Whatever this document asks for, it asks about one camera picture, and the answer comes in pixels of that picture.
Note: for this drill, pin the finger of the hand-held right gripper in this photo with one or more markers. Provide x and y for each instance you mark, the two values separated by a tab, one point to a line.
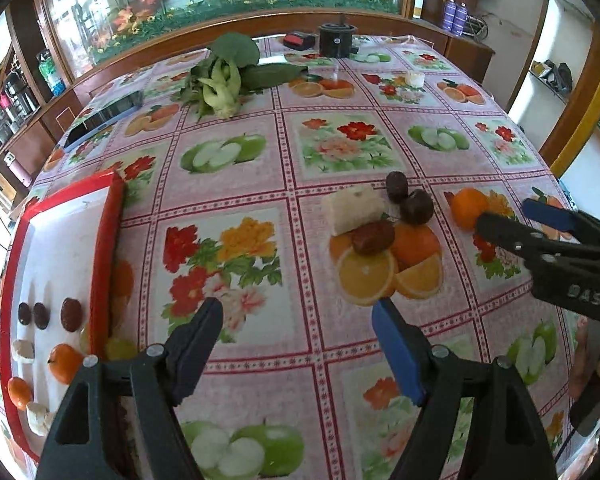
500	230
550	212

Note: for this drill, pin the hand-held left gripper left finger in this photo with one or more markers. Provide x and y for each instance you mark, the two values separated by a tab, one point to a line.
200	342

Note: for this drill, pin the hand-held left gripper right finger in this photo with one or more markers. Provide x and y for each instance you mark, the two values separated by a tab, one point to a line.
397	350

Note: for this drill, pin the mandarin orange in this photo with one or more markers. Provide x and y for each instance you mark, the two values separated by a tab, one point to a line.
65	362
19	392
465	207

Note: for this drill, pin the red brown jujube date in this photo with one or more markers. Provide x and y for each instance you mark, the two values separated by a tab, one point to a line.
71	314
372	237

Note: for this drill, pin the red tray with white base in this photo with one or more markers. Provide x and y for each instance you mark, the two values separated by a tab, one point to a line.
65	260

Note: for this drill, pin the dark jujube date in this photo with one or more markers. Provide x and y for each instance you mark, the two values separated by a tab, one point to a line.
24	312
41	315

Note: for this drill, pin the person's right hand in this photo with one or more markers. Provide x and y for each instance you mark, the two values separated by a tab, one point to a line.
580	360

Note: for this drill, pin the small white cup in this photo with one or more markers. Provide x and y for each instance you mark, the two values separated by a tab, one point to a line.
414	79

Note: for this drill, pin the floral printed tablecloth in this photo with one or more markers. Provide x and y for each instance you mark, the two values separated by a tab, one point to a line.
290	160

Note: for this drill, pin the purple spray can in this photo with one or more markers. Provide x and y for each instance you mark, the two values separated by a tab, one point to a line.
461	19
448	16

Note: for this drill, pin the smartphone in blue case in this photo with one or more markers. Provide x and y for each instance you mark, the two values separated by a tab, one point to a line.
102	120

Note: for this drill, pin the black cylindrical device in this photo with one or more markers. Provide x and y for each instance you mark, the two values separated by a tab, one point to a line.
337	40

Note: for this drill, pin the pink thermos bottle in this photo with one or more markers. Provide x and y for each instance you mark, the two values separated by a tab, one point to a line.
19	170

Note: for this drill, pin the green bok choy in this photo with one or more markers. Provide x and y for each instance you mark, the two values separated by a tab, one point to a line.
220	80

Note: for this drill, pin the red and black box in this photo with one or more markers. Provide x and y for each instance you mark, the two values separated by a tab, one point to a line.
300	40

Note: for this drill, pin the black coffee maker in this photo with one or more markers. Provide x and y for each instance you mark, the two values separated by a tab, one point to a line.
20	95

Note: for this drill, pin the green plastic bottle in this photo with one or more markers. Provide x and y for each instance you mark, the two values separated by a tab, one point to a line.
50	72

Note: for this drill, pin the flower mural glass panel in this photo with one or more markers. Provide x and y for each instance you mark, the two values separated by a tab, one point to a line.
205	0

